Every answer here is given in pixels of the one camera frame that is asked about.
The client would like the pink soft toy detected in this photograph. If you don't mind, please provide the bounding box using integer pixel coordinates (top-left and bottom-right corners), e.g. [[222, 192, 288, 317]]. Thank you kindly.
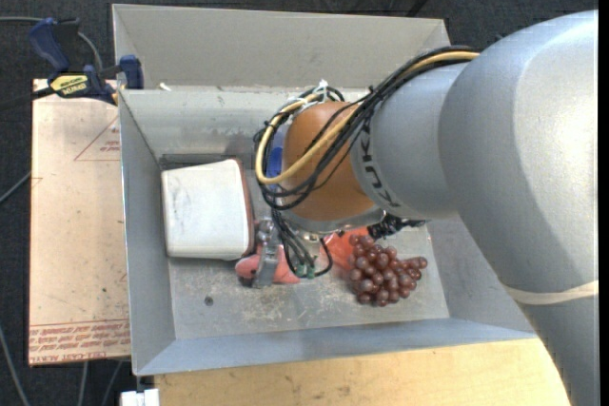
[[234, 245, 302, 287]]

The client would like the grey metal bin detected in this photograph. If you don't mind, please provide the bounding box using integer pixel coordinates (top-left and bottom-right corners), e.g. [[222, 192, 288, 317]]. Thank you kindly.
[[111, 3, 540, 377]]

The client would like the orange-red toy food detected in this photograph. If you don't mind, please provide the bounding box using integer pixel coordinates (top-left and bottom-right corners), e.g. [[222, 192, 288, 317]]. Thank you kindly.
[[325, 225, 372, 268]]

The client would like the white plastic box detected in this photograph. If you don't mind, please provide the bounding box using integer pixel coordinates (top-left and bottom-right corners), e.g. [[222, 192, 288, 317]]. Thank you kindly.
[[160, 159, 252, 261]]

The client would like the dark red grape bunch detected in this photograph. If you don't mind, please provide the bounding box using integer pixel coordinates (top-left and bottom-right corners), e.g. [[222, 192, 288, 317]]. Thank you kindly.
[[347, 233, 429, 307]]

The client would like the brown cardboard board, red print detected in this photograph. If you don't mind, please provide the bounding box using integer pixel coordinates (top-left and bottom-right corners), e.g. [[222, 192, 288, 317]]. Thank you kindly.
[[28, 78, 132, 367]]

